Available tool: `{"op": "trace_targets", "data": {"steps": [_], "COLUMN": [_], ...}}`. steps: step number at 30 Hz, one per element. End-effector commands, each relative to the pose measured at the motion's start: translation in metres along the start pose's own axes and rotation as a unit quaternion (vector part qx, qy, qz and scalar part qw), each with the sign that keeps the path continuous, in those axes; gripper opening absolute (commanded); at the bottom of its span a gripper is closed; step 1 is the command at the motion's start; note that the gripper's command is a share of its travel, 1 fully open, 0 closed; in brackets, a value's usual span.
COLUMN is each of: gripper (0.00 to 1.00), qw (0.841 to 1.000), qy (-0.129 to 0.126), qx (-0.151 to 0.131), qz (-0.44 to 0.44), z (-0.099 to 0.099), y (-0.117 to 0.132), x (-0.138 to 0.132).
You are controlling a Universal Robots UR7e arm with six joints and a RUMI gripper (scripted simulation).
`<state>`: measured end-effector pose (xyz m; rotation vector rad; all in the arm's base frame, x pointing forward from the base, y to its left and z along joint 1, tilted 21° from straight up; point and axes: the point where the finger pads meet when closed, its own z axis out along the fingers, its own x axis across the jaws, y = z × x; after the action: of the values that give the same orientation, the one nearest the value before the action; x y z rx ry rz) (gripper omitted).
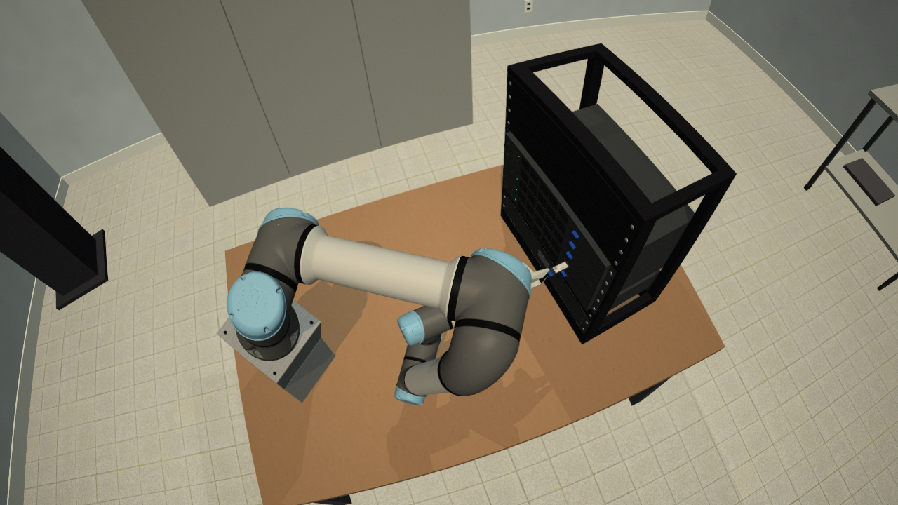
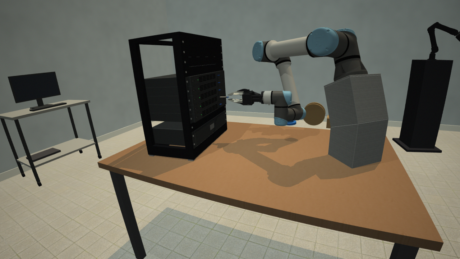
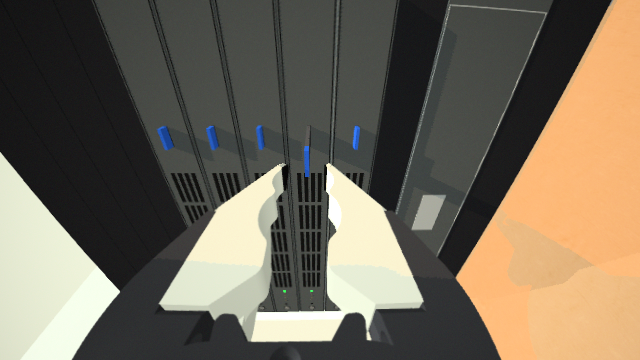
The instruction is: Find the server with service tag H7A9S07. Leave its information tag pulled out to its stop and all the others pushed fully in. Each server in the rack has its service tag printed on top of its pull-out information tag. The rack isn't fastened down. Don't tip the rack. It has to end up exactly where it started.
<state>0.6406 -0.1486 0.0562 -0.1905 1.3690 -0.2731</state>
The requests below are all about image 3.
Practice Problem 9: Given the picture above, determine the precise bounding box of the black server rack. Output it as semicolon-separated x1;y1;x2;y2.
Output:
0;0;613;312

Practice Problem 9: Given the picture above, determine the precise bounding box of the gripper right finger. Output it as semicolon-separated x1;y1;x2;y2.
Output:
324;164;502;360

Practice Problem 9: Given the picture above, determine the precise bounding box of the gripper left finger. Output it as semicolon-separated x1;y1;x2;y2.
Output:
71;164;289;360

